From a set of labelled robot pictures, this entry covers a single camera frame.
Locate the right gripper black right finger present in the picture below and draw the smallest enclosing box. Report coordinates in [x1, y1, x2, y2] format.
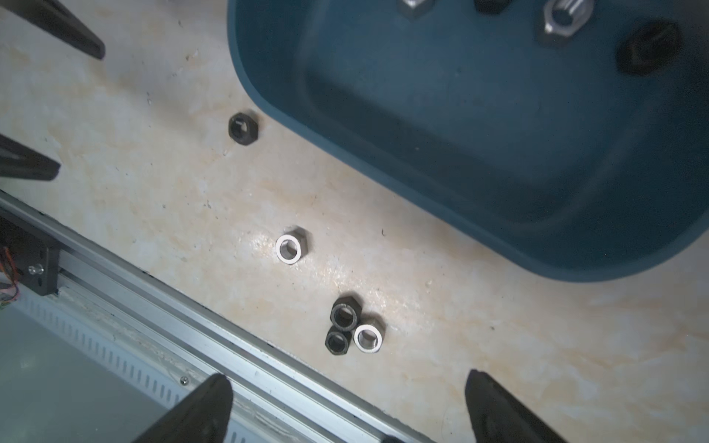
[465, 370, 567, 443]

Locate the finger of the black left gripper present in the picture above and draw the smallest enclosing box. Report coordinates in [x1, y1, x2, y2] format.
[1, 135, 61, 181]
[1, 0, 105, 60]

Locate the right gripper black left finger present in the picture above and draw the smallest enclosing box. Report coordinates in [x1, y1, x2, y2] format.
[135, 373, 234, 442]

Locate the teal plastic storage box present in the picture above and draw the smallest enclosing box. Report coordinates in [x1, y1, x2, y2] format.
[226, 1, 708, 282]

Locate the black nut cluster bottom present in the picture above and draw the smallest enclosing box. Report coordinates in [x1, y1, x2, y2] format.
[325, 326, 352, 356]

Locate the black nut cluster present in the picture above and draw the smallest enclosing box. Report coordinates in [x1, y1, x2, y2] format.
[330, 295, 362, 332]
[325, 326, 352, 356]

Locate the black nut cluster top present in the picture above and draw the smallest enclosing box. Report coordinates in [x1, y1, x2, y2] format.
[330, 295, 362, 332]

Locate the aluminium front rail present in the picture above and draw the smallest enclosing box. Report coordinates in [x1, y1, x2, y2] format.
[1, 195, 424, 442]

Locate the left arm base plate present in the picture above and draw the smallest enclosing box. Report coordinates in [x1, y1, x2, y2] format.
[1, 210, 59, 295]

